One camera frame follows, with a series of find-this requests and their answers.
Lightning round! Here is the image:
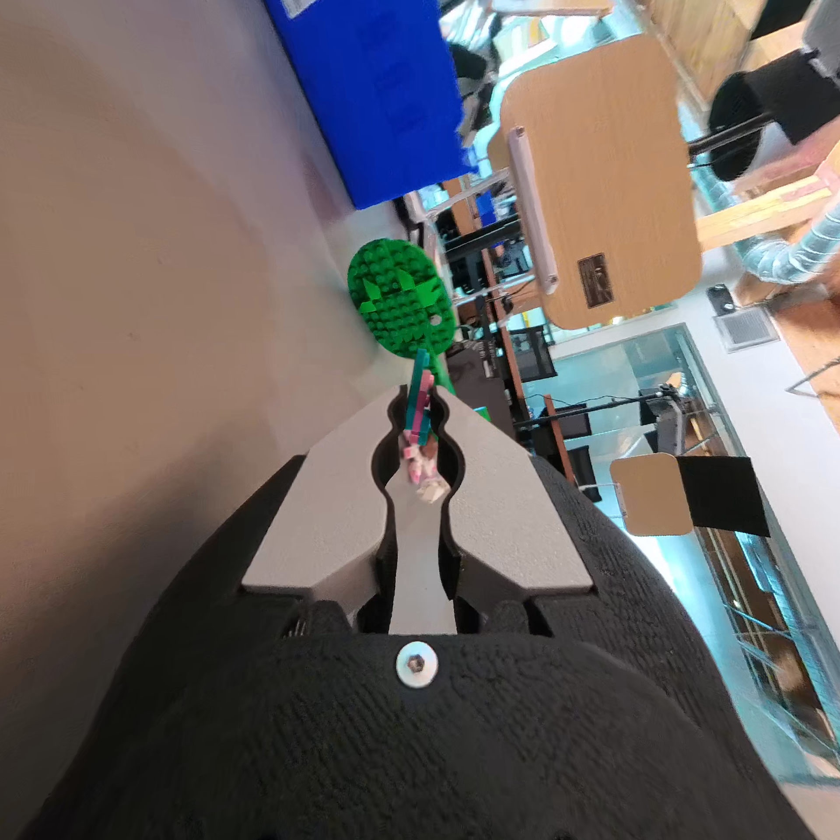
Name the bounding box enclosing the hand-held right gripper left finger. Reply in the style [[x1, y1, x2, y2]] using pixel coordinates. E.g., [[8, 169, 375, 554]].
[[241, 385, 403, 634]]

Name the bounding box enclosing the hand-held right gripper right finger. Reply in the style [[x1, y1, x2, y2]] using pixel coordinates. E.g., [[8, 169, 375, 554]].
[[430, 392, 595, 631]]

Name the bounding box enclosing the yellow teal pink lego strip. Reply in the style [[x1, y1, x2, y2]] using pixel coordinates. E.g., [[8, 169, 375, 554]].
[[403, 348, 439, 447]]

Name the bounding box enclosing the pink white lego flower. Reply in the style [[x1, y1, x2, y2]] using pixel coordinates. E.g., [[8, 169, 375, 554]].
[[402, 430, 454, 505]]

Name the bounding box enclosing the green lego plant model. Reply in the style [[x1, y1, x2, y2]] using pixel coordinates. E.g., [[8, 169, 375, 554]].
[[346, 239, 493, 421]]

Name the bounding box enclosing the small wooden panel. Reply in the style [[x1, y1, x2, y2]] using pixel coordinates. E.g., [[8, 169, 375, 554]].
[[609, 453, 697, 538]]

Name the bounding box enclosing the white air vent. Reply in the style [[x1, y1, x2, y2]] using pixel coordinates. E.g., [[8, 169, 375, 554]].
[[712, 305, 782, 355]]

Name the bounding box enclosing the raised wooden desk top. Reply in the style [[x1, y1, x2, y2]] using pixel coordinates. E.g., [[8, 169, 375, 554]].
[[499, 33, 703, 331]]

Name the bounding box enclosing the blue plastic bin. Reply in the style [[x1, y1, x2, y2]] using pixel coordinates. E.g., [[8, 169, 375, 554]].
[[262, 0, 479, 211]]

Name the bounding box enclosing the white desk frame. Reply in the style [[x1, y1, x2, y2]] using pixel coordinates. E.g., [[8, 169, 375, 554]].
[[420, 125, 562, 309]]

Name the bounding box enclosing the silver air duct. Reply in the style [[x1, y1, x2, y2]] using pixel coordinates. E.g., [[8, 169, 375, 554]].
[[731, 200, 840, 286]]

